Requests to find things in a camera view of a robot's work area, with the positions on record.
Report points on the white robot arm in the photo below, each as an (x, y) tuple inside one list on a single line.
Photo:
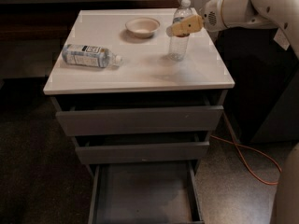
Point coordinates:
[(284, 16)]

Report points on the grey open bottom drawer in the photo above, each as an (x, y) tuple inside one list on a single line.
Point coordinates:
[(145, 193)]

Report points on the clear water bottle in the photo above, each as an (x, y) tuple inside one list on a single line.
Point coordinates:
[(178, 44)]

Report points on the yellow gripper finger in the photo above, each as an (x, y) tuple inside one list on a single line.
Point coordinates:
[(188, 25)]

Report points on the white top drawer cabinet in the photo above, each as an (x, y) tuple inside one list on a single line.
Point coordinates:
[(147, 77)]

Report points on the white paper bowl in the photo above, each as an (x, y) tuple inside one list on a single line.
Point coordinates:
[(143, 27)]

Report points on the grey top drawer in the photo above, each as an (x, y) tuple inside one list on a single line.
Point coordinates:
[(106, 121)]

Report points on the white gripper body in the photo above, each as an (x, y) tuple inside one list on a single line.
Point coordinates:
[(211, 17)]

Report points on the black cabinet with label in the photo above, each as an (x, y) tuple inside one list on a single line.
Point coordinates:
[(263, 106)]

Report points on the lying labelled water bottle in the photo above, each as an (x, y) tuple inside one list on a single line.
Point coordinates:
[(91, 56)]

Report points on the grey middle drawer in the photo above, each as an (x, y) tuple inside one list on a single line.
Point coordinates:
[(145, 147)]

